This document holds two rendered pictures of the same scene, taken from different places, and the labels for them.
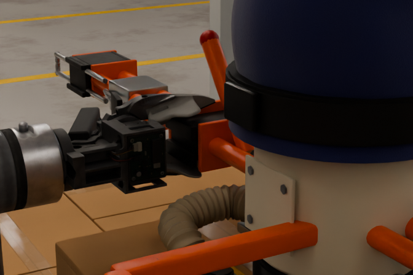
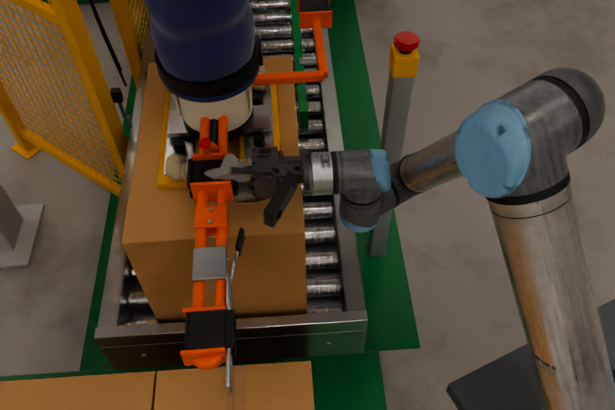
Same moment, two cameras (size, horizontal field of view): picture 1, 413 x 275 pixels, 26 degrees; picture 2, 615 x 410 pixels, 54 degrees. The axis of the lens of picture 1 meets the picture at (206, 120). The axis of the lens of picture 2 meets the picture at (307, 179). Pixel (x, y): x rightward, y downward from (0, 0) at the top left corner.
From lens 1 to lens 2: 1.85 m
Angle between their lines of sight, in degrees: 108
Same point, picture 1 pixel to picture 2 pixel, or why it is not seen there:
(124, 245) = not seen: hidden behind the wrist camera
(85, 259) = (296, 208)
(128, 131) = (273, 149)
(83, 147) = (294, 166)
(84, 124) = (285, 182)
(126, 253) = not seen: hidden behind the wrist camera
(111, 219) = not seen: outside the picture
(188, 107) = (229, 160)
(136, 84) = (213, 257)
